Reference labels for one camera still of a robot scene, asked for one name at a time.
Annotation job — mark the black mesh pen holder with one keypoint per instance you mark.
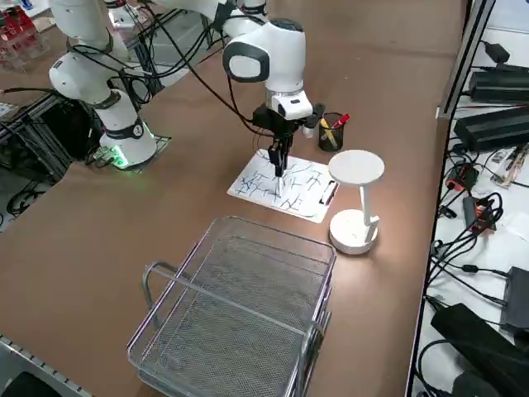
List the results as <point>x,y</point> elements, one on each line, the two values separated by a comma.
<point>336,138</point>

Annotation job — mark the blue capped marker pen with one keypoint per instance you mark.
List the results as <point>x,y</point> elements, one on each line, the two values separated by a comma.
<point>280,186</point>

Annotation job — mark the flat black box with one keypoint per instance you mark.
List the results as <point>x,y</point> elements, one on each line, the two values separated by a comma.
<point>516,297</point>

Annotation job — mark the scribbled A4 paper sheet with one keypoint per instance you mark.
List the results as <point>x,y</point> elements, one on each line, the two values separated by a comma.
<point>248,182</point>

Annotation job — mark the long black power brick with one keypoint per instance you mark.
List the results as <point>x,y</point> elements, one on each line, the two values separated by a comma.
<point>500,87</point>

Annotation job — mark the red capped marker pen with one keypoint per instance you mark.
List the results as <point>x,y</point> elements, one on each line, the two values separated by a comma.
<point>343,120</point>

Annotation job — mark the clear rack with red items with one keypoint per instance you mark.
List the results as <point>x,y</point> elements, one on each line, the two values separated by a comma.
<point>20,41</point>

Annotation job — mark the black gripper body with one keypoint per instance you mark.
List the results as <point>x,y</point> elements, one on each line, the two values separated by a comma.
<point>268,120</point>

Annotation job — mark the white round desk lamp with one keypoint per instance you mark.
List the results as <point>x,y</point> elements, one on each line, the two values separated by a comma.
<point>355,167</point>

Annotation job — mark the yellow highlighter pen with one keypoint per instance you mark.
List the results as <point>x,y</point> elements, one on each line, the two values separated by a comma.
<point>325,124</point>

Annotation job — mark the black aluminium frame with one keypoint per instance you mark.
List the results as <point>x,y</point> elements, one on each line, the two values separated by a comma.
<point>41,136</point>

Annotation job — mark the aluminium profile post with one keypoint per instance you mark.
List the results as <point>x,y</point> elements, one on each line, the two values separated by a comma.
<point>463,62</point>

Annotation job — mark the large black pouch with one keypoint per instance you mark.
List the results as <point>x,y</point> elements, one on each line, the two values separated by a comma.
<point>475,343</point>

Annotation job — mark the grey slotted rail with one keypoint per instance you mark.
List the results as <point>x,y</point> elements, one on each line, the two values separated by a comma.
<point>41,364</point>

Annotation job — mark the small black power adapter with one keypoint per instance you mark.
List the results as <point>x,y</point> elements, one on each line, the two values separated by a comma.
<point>498,51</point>

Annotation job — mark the silver mesh file tray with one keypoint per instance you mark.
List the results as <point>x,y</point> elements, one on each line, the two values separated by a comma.
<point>231,310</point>

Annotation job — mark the white clipboard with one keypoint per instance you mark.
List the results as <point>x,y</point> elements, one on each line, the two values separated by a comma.
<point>318,218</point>

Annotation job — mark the orange black electronic device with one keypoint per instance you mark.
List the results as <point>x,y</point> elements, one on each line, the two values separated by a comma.
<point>463,175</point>
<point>479,215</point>

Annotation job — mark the large black power brick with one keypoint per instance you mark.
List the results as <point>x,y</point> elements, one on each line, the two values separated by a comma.
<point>492,128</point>

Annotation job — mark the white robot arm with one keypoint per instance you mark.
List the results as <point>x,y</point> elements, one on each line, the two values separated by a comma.
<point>254,6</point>
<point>285,54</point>

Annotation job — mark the black clipboard clip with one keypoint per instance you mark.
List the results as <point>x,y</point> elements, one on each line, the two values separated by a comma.
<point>328,192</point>

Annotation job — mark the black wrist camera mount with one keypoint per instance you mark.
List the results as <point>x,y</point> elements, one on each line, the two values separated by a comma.
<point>316,113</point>

